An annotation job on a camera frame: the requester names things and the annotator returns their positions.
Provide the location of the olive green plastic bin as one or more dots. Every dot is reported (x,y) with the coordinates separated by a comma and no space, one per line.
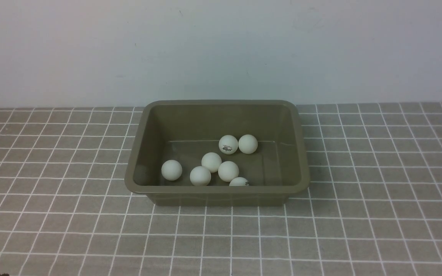
(186,130)

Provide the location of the white ping-pong ball with logo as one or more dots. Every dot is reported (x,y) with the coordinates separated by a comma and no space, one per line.
(239,181)

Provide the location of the grey grid-pattern tablecloth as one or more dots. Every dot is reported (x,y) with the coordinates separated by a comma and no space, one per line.
(374,207)

